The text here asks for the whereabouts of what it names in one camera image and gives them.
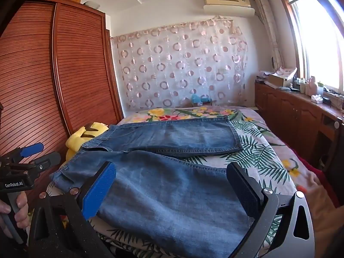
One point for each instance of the window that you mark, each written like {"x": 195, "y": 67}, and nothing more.
{"x": 317, "y": 37}

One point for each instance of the palm leaf print bedsheet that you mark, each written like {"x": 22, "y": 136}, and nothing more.
{"x": 260, "y": 150}

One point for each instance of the white bottle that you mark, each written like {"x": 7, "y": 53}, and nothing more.
{"x": 303, "y": 87}

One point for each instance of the white air deflector panel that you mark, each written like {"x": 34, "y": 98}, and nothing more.
{"x": 228, "y": 10}

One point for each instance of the floral blanket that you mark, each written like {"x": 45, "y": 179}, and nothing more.
{"x": 166, "y": 114}

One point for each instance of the cardboard box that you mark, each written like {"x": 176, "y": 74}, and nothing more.
{"x": 280, "y": 79}

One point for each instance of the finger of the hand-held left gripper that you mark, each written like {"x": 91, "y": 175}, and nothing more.
{"x": 32, "y": 149}
{"x": 45, "y": 162}

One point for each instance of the white tissue box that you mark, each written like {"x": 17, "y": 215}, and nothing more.
{"x": 317, "y": 99}

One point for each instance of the yellow plush toy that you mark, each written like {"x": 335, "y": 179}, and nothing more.
{"x": 78, "y": 139}

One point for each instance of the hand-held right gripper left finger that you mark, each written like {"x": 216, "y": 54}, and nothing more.
{"x": 99, "y": 190}

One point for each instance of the person's left hand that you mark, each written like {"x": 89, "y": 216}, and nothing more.
{"x": 21, "y": 212}

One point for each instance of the bottles on sideboard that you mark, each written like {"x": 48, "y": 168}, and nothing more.
{"x": 312, "y": 86}

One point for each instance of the sheer curtain with pink circles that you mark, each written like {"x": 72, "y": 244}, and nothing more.
{"x": 182, "y": 64}

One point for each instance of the pale bunched curtain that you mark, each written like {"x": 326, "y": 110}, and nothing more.
{"x": 268, "y": 27}

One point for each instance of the red cloth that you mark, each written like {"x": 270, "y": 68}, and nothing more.
{"x": 313, "y": 168}

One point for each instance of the blue denim pants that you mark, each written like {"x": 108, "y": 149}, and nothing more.
{"x": 161, "y": 182}

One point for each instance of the brown wooden low cabinet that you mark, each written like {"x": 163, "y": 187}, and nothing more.
{"x": 293, "y": 113}

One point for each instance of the blue toy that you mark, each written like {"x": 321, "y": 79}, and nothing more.
{"x": 200, "y": 100}

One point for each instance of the brown wooden slatted wardrobe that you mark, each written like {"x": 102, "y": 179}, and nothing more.
{"x": 75, "y": 72}

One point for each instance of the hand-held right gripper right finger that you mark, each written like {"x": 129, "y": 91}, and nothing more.
{"x": 243, "y": 190}

